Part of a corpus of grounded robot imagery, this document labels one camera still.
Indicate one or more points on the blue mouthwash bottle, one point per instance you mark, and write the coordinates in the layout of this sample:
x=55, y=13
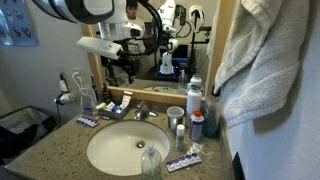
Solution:
x=212, y=116

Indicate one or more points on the clear plastic cup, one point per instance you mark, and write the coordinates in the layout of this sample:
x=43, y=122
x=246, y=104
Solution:
x=174, y=117

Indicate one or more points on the black wall object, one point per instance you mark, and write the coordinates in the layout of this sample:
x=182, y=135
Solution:
x=238, y=166

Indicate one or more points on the dark small bottle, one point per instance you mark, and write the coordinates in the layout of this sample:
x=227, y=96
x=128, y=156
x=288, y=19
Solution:
x=106, y=95

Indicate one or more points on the red pen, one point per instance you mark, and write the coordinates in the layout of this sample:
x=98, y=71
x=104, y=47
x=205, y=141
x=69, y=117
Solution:
x=103, y=117

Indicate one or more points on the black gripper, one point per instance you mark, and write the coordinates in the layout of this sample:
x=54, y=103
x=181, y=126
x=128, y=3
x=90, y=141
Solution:
x=128, y=61

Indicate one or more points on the small white capped bottle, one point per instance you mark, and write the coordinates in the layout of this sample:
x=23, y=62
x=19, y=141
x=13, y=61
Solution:
x=180, y=136

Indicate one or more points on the yellow small tube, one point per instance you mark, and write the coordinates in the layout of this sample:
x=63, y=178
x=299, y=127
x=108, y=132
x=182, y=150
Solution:
x=100, y=106

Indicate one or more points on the chrome faucet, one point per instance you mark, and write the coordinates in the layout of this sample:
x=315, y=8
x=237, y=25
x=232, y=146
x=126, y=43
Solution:
x=143, y=111

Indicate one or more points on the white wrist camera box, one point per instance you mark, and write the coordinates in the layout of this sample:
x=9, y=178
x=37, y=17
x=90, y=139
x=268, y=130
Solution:
x=100, y=47

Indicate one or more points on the blue wall poster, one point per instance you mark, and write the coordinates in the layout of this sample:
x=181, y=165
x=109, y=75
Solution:
x=15, y=21

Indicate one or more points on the white toiletry tube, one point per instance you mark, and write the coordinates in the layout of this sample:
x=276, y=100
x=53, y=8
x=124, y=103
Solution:
x=126, y=100

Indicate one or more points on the blue white pill strip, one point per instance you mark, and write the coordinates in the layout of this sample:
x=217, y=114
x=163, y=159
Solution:
x=87, y=121
x=183, y=162

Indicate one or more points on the white oval sink basin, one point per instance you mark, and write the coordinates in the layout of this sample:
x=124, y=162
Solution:
x=123, y=150

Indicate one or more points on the wall mounted hair dryer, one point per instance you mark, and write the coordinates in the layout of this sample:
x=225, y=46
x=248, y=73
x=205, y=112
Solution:
x=64, y=96

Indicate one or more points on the black waste bin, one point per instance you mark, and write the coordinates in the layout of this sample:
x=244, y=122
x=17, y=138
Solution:
x=23, y=130

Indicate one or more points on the crumpled clear plastic wrapper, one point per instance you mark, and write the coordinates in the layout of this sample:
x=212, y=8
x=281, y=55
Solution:
x=195, y=149

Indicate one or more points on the tall white bottle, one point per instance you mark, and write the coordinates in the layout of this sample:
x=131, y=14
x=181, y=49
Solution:
x=194, y=100

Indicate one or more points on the dark toiletry tray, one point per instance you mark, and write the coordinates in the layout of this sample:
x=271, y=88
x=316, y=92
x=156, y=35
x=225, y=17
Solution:
x=115, y=113

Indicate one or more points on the red capped bottle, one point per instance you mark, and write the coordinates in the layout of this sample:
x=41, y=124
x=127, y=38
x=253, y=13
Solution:
x=196, y=126

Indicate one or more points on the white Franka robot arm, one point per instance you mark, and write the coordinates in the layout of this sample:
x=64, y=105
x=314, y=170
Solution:
x=83, y=8

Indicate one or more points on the wood framed wall mirror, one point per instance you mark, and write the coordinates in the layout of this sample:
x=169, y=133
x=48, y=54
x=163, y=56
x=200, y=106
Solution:
x=186, y=50

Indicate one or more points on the clear soap pump bottle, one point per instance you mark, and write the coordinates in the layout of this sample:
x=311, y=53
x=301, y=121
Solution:
x=151, y=165

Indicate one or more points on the grey-white face towel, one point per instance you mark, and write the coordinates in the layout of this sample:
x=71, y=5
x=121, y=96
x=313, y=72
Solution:
x=260, y=60

